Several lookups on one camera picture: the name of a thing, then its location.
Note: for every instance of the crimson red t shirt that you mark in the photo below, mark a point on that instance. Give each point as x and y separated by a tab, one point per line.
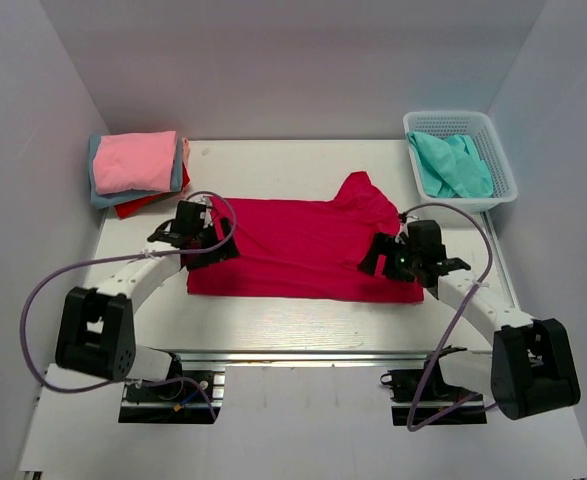
307	249

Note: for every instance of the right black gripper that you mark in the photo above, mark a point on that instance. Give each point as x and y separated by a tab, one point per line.
380	245

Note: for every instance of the teal crumpled t shirt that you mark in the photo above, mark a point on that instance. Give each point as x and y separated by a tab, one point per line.
451	167

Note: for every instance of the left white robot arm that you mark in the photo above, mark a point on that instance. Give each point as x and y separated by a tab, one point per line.
97	333

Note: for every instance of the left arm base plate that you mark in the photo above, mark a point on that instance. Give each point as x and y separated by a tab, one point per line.
182	403

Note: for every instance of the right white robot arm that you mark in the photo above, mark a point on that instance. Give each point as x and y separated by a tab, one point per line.
530	369

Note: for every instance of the grey-blue folded t shirt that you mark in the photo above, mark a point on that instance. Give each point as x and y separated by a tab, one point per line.
104	201

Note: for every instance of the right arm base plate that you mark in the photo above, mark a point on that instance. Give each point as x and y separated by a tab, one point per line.
436	397

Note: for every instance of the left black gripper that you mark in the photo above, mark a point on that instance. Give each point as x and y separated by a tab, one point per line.
226	251

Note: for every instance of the white plastic basket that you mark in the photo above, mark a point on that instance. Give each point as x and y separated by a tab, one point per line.
479	128

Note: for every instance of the aluminium table edge rail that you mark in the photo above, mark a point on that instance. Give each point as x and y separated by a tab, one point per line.
298	356

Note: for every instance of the peach folded t shirt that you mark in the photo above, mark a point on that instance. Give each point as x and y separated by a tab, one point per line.
185	150

